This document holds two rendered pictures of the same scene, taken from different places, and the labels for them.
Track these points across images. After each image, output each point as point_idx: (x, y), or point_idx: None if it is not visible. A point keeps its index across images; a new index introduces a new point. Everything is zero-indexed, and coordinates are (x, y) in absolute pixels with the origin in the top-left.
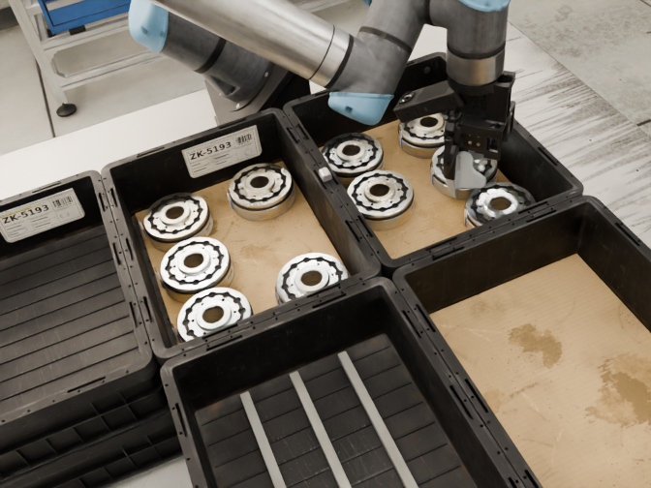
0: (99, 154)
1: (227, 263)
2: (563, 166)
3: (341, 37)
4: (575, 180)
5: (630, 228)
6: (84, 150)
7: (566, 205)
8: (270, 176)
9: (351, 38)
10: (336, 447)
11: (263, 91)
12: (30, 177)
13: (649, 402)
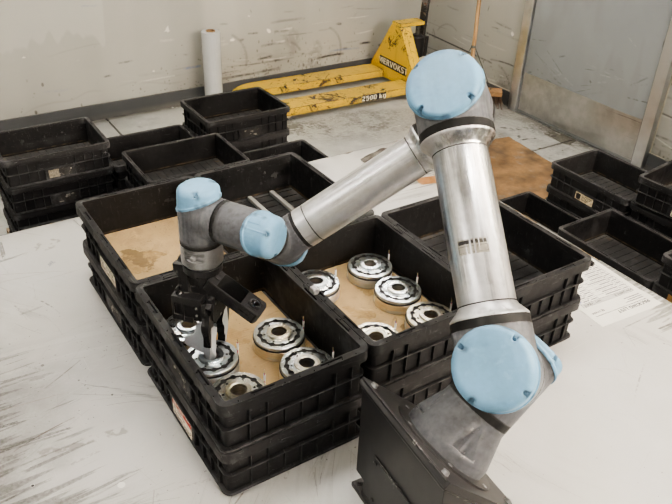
0: (616, 495)
1: (375, 288)
2: (143, 300)
3: (295, 209)
4: (139, 291)
5: (71, 426)
6: (639, 500)
7: (152, 277)
8: None
9: (289, 215)
10: None
11: (406, 404)
12: (665, 463)
13: (134, 257)
